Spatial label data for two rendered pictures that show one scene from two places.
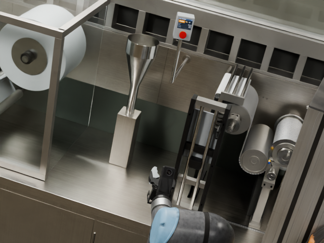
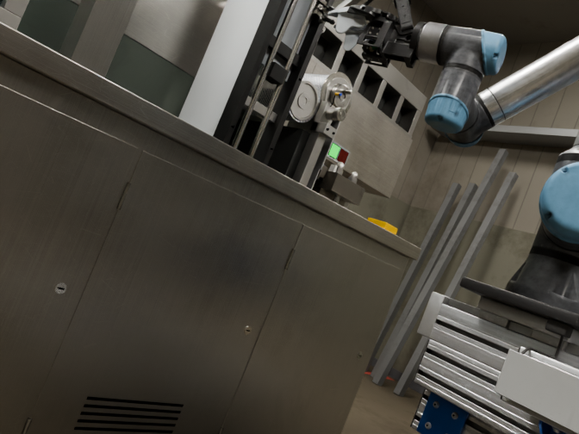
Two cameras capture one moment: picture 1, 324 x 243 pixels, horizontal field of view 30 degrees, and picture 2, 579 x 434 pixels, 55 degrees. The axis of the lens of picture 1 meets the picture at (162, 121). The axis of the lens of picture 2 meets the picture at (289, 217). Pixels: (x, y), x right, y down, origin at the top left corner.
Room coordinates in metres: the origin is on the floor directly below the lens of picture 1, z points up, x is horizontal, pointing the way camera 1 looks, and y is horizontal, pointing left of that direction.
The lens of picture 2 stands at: (1.20, 0.86, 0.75)
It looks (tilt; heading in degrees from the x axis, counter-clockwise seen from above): 3 degrees up; 306
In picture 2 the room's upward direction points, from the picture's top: 22 degrees clockwise
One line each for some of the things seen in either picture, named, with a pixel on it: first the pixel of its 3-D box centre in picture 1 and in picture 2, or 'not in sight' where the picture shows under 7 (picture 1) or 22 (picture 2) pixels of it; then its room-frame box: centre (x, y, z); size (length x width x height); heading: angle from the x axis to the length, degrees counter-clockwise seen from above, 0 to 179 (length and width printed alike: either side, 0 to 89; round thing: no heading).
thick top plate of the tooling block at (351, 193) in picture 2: not in sight; (308, 178); (2.36, -0.74, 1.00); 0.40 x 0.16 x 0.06; 171
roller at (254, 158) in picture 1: (257, 148); (277, 97); (2.37, -0.44, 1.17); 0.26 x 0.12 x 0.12; 171
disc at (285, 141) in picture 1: (286, 155); (337, 96); (2.23, -0.54, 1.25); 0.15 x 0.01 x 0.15; 81
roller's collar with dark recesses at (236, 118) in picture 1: (232, 122); not in sight; (2.25, -0.29, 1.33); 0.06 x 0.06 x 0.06; 81
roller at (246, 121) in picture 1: (238, 107); not in sight; (2.40, -0.31, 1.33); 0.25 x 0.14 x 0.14; 171
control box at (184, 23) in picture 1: (183, 27); not in sight; (2.35, 0.00, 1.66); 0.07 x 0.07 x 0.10; 7
